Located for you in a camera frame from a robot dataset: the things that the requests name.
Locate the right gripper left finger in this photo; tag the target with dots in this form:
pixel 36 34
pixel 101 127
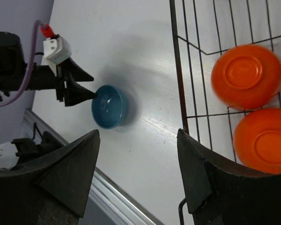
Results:
pixel 22 202

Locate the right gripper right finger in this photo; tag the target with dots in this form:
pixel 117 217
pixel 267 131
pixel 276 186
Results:
pixel 219 191

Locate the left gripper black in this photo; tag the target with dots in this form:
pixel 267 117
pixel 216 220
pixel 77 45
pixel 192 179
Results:
pixel 42 78

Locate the blue bowl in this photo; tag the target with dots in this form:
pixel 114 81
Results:
pixel 110 107

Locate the orange bowl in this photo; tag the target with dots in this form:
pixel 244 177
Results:
pixel 246 77
pixel 257 140

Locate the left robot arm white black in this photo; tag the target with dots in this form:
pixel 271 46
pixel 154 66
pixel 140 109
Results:
pixel 65 81

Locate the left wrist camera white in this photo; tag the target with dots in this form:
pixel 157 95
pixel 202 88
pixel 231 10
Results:
pixel 56 48

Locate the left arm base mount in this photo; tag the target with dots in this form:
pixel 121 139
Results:
pixel 28 150

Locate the aluminium mounting rail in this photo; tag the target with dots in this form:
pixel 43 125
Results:
pixel 78 184

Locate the black wire dish rack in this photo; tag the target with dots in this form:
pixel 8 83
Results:
pixel 202 31

